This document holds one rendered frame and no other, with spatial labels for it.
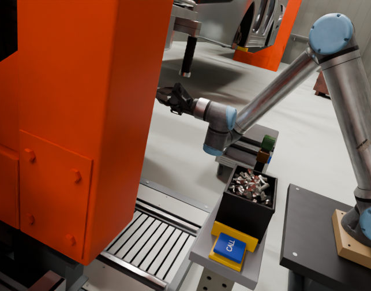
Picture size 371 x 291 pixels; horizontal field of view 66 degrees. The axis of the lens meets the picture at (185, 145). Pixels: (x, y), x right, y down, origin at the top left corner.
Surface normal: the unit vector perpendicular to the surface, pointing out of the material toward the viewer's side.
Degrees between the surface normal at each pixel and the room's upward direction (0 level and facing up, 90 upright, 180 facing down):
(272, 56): 90
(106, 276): 0
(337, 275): 0
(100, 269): 0
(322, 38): 85
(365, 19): 90
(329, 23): 85
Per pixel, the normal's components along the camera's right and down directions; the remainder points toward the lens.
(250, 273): 0.22, -0.89
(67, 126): -0.36, 0.31
